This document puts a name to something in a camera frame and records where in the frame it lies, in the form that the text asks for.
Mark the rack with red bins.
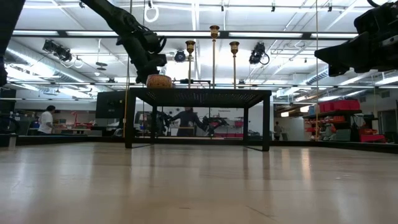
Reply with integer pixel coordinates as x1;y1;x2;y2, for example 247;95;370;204
303;99;386;143

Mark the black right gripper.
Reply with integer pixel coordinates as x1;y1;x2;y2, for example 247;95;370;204
314;1;398;77

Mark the orange leaf patterned candle tin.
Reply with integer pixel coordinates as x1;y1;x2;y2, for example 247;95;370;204
146;73;174;90

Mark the white hanging ring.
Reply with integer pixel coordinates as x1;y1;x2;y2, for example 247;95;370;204
143;5;160;24

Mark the medium brass candlestick holder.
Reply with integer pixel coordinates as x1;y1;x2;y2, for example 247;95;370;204
229;40;240;90

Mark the tallest brass candlestick holder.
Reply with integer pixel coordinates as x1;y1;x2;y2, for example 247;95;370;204
209;24;220;90

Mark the black aluminium table frame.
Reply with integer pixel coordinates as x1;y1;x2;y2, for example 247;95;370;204
0;29;398;153

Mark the person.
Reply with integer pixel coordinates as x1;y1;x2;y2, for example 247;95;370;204
170;107;206;137
273;121;284;141
37;105;57;135

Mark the round black overhead camera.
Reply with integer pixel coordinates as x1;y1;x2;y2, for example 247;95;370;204
173;49;187;63

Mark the black frame camera with cable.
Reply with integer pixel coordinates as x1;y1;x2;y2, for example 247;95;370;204
42;39;74;63
248;42;271;66

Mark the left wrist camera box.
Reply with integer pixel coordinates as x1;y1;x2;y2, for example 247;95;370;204
141;29;168;54

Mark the short brass candlestick holder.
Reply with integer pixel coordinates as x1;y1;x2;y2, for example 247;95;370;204
185;39;196;89

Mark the black monitor box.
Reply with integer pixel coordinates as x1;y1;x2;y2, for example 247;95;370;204
95;90;127;119

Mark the black perforated metal shelf riser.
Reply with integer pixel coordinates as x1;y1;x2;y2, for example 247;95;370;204
124;87;272;152

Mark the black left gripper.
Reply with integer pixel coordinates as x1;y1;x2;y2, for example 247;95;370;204
124;30;168;84

